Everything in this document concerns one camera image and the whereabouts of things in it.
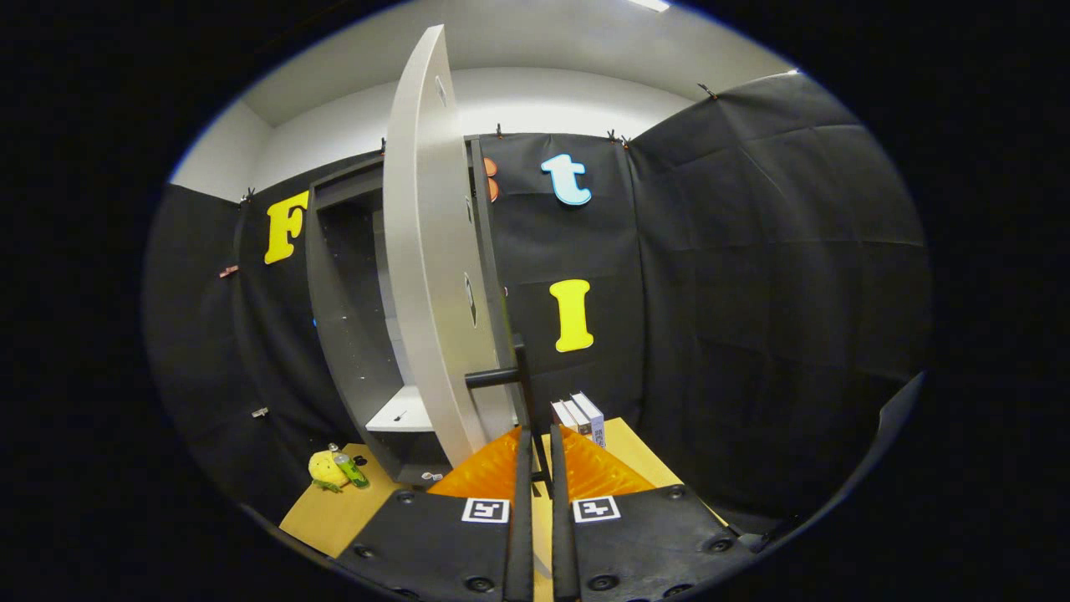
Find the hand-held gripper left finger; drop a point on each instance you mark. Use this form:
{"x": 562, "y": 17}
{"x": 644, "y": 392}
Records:
{"x": 435, "y": 543}

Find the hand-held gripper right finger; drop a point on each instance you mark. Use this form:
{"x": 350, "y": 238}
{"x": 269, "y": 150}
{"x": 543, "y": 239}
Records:
{"x": 652, "y": 543}

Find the dark grey shoe cabinet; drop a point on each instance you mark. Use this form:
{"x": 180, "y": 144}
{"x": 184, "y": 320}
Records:
{"x": 343, "y": 293}

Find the beige shoe cabinet door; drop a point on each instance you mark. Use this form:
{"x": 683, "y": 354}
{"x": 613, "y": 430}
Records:
{"x": 426, "y": 251}

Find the green plastic bottle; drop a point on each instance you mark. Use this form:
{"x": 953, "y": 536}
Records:
{"x": 352, "y": 471}

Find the yellow plush toy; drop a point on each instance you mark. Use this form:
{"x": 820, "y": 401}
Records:
{"x": 323, "y": 471}

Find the black backdrop cloth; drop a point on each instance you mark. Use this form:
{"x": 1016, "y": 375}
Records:
{"x": 752, "y": 293}

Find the long ceiling light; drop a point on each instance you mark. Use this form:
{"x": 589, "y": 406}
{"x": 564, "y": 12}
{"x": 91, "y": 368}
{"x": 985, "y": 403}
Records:
{"x": 649, "y": 4}

